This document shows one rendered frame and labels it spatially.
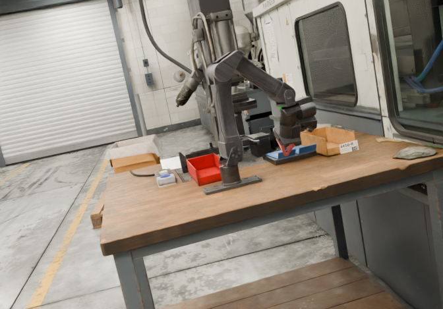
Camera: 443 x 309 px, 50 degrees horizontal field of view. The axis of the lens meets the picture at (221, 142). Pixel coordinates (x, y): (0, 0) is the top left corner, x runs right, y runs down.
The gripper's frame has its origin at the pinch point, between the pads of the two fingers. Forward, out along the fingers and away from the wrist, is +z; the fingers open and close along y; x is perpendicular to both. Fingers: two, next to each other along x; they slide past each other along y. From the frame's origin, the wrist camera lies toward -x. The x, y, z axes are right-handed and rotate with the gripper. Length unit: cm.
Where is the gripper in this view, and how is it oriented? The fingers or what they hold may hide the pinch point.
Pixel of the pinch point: (286, 153)
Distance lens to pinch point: 180.1
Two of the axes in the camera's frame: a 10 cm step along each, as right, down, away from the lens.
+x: -9.6, 2.1, -2.1
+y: -2.9, -5.8, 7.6
